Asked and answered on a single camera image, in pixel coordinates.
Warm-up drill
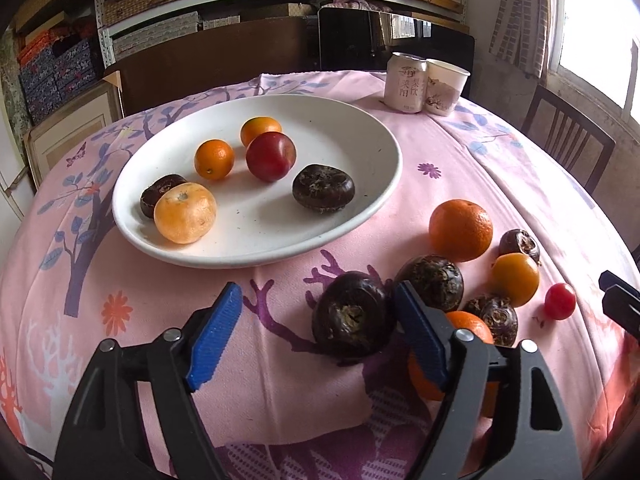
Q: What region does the small red cherry tomato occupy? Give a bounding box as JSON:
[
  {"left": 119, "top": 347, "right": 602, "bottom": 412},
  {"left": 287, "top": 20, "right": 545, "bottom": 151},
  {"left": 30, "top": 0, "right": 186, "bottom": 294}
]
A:
[{"left": 543, "top": 283, "right": 577, "bottom": 321}]

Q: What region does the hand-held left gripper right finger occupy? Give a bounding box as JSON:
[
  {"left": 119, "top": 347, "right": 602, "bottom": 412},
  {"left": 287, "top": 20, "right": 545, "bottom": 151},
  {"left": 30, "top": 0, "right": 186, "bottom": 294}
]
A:
[{"left": 392, "top": 280, "right": 583, "bottom": 480}]

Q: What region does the dark wooden chair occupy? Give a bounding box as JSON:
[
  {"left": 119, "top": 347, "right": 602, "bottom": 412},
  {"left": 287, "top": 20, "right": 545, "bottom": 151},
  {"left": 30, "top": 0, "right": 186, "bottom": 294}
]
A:
[{"left": 521, "top": 83, "right": 617, "bottom": 195}]

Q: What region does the stack of blue patterned boxes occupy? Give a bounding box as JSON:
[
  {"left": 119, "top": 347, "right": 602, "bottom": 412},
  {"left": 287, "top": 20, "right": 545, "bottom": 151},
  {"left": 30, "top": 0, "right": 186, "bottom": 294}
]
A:
[{"left": 17, "top": 35, "right": 107, "bottom": 127}]

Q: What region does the bright orange mandarin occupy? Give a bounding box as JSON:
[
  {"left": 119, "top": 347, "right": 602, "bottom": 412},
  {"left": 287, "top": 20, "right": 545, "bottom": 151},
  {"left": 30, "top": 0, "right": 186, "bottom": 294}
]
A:
[
  {"left": 407, "top": 310, "right": 501, "bottom": 418},
  {"left": 428, "top": 199, "right": 494, "bottom": 263}
]

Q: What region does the brown wooden board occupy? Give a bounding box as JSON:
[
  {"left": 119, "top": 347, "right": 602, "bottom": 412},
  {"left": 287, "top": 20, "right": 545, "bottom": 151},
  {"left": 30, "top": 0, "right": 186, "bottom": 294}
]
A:
[{"left": 102, "top": 16, "right": 321, "bottom": 117}]

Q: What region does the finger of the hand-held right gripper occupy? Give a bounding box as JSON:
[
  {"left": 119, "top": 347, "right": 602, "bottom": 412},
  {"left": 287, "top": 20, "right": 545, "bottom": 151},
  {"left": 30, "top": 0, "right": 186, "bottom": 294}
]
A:
[
  {"left": 602, "top": 284, "right": 640, "bottom": 344},
  {"left": 598, "top": 269, "right": 640, "bottom": 299}
]

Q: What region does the pale orange mandarin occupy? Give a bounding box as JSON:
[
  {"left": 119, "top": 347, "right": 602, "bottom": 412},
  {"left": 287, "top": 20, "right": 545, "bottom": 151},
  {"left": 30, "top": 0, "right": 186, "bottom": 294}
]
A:
[{"left": 153, "top": 182, "right": 218, "bottom": 245}]

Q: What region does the white window frame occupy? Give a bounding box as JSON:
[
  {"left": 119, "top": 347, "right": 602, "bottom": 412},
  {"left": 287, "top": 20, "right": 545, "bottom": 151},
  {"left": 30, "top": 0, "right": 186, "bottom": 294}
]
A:
[{"left": 542, "top": 0, "right": 640, "bottom": 127}]

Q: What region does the large dark water chestnut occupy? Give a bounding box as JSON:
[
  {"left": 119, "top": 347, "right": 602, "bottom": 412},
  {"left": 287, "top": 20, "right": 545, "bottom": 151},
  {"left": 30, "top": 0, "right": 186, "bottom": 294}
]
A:
[{"left": 311, "top": 271, "right": 396, "bottom": 360}]

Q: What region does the white drink can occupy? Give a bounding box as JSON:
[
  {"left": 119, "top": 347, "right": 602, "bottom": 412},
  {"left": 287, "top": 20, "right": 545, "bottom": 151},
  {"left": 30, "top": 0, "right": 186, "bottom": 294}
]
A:
[{"left": 383, "top": 52, "right": 430, "bottom": 114}]

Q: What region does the small orange kumquat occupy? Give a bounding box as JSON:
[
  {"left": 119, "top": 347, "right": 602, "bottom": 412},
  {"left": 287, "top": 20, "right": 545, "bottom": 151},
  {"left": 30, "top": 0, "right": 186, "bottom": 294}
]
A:
[
  {"left": 240, "top": 116, "right": 283, "bottom": 148},
  {"left": 194, "top": 139, "right": 236, "bottom": 181}
]

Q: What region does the white paper cup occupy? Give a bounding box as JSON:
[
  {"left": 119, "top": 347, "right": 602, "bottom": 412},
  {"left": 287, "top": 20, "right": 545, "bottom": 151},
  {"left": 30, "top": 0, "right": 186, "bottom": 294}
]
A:
[{"left": 424, "top": 58, "right": 471, "bottom": 118}]

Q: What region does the yellow-orange kumquat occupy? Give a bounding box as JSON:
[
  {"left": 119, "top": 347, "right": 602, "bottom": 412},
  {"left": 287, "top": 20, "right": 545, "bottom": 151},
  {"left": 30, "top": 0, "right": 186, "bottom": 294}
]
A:
[{"left": 489, "top": 252, "right": 541, "bottom": 308}]

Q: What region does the black panel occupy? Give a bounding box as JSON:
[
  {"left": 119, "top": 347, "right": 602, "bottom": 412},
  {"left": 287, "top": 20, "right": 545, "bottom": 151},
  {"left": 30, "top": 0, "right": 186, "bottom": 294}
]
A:
[{"left": 317, "top": 6, "right": 475, "bottom": 99}]

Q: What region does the white oval plate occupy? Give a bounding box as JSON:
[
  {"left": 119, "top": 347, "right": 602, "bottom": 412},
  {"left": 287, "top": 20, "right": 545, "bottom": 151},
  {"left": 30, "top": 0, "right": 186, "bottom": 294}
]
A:
[{"left": 112, "top": 93, "right": 404, "bottom": 269}]

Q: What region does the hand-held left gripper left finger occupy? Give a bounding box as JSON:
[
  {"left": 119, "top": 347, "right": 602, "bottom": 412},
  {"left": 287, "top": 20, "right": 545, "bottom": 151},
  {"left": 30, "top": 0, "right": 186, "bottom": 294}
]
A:
[{"left": 52, "top": 281, "right": 244, "bottom": 480}]

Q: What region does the pink printed tablecloth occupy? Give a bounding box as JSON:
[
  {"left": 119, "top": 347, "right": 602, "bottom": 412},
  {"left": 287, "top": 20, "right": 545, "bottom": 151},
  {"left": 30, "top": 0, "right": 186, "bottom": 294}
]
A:
[{"left": 0, "top": 70, "right": 640, "bottom": 480}]

